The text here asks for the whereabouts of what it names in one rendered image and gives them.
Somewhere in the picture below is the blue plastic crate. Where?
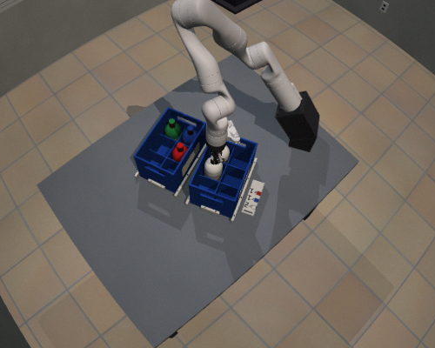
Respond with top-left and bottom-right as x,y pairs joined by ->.
189,141 -> 255,218
133,113 -> 205,193

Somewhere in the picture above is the green bottle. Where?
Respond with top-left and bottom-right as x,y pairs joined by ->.
164,118 -> 182,141

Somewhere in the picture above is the white paper pick list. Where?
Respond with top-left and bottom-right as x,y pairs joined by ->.
242,180 -> 264,216

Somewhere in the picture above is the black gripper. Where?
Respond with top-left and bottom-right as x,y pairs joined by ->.
205,139 -> 227,164

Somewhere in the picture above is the red bottle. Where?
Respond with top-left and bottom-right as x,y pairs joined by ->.
172,143 -> 188,162

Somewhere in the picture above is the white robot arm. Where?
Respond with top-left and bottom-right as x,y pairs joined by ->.
171,0 -> 302,147

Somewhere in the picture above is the blue labelled bottle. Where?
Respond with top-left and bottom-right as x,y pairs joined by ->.
182,125 -> 198,146

